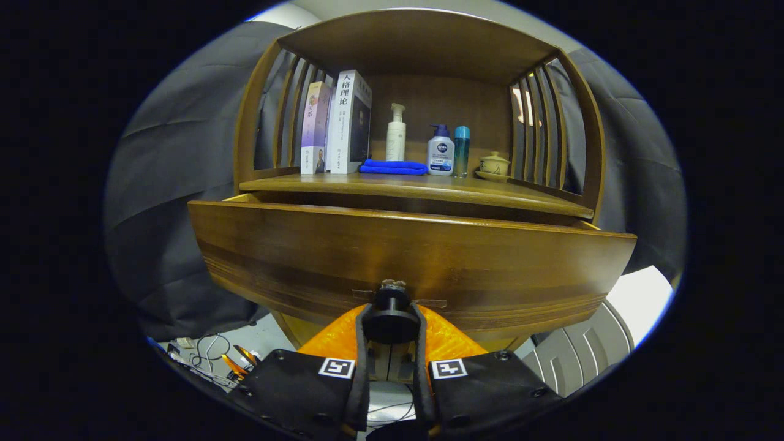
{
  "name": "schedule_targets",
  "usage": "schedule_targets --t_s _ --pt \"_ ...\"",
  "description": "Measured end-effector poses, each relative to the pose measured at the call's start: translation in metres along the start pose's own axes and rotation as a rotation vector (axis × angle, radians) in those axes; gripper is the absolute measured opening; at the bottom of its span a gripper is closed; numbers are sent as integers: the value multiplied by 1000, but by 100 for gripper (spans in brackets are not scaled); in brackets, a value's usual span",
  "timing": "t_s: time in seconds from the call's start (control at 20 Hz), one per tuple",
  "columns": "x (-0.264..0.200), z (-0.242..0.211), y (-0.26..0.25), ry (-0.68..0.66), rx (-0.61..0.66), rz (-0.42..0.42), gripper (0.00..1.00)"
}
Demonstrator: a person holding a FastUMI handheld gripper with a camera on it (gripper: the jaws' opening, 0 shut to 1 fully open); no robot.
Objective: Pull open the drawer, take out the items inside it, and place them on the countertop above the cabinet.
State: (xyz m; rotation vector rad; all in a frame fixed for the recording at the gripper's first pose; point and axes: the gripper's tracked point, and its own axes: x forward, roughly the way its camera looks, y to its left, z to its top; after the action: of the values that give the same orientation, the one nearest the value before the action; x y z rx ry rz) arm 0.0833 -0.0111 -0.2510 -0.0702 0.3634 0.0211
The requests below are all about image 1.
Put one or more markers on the teal bottle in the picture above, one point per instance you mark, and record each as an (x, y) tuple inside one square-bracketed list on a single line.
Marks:
[(461, 153)]

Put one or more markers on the white book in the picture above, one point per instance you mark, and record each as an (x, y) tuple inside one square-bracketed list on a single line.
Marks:
[(343, 122)]

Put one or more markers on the white pump bottle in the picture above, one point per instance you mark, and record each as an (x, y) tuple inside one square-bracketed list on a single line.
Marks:
[(396, 138)]

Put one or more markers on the wooden countertop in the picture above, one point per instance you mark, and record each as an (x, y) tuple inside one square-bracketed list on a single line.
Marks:
[(398, 184)]

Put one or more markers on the white bottle with blue cap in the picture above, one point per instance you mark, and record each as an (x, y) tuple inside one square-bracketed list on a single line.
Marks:
[(440, 153)]

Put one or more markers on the grey plastic stool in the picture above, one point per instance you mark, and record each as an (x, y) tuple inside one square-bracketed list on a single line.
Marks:
[(582, 349)]

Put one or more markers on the ceramic lidded cup with saucer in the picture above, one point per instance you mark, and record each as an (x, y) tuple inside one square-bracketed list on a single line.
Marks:
[(493, 165)]

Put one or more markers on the white board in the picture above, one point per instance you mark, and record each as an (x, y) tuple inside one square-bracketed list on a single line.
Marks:
[(643, 300)]

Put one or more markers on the purple book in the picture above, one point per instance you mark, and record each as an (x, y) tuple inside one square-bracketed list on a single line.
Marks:
[(315, 122)]

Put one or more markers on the blue folded cloth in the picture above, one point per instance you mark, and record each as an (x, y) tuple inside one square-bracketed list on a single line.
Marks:
[(392, 166)]

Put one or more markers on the wooden drawer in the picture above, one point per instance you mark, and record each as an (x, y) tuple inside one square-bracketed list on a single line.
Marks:
[(367, 251)]

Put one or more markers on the wooden cabinet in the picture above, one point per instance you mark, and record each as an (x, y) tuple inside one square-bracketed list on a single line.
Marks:
[(416, 37)]

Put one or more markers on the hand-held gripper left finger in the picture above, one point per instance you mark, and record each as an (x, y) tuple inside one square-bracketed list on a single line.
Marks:
[(361, 392)]

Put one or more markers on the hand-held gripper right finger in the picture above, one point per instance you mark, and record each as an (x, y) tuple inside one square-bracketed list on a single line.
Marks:
[(422, 392)]

